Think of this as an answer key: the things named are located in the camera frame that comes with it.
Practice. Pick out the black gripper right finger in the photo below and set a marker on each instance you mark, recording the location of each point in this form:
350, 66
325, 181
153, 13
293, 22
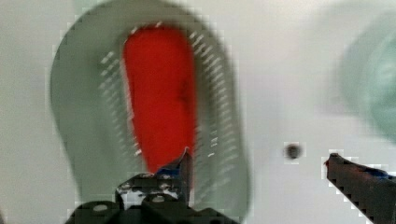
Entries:
371, 190

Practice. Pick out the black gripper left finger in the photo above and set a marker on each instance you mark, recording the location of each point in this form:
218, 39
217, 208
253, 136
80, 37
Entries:
173, 179

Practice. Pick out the red plush ketchup bottle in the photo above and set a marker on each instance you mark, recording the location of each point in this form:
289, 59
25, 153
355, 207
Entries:
160, 71

